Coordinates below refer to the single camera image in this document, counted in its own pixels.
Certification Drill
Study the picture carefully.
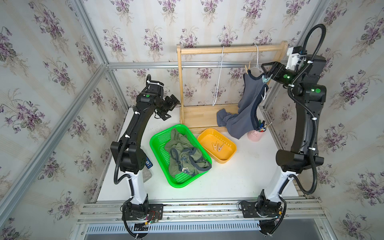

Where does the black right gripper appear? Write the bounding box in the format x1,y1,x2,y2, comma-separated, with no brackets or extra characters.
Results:
262,61,306,89

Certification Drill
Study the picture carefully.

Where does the teal plastic clothespin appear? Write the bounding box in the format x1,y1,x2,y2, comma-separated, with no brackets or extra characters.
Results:
262,74,272,85

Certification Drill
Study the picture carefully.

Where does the white wire hanger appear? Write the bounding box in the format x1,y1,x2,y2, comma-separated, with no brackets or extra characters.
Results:
251,45,267,101
212,46,225,106

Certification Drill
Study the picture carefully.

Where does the wooden clothespin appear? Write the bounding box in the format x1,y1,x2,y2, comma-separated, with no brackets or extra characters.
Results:
212,142,218,151
245,62,251,75

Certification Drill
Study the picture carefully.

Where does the navy blue tank top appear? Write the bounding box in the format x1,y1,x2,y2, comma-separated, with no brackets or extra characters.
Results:
217,70,269,139

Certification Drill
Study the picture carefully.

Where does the green graphic tank top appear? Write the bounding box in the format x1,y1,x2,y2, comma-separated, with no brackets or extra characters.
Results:
165,129,212,178

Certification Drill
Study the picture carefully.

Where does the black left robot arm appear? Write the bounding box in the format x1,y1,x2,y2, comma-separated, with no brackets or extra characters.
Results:
110,75,180,215

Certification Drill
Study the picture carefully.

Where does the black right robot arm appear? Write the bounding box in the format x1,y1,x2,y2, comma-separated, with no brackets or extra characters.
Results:
255,24,327,215

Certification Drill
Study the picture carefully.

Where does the green perforated plastic basket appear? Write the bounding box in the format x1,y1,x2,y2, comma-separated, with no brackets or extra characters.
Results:
150,124,212,188

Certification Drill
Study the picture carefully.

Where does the wooden clothes rack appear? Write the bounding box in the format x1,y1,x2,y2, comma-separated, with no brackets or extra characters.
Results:
177,41,288,134

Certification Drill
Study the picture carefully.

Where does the pink pen cup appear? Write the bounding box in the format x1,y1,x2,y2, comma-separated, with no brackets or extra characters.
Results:
247,120,272,142

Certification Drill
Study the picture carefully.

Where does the yellow plastic tray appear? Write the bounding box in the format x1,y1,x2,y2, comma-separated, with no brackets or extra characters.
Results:
198,129,237,164

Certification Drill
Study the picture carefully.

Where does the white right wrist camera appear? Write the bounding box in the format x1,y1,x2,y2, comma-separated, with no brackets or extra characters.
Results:
286,46,303,71

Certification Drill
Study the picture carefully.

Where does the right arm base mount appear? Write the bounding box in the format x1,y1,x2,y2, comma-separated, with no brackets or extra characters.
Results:
238,190,287,237

